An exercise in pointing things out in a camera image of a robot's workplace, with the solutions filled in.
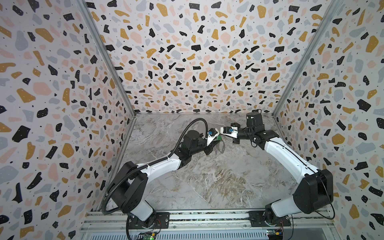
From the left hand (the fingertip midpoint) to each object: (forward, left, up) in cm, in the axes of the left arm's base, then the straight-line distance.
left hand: (220, 136), depth 78 cm
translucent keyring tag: (-3, -2, -7) cm, 7 cm away
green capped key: (+1, 0, -3) cm, 3 cm away
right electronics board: (-41, -25, -24) cm, 54 cm away
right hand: (+3, -1, +3) cm, 4 cm away
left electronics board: (-40, +35, -24) cm, 58 cm away
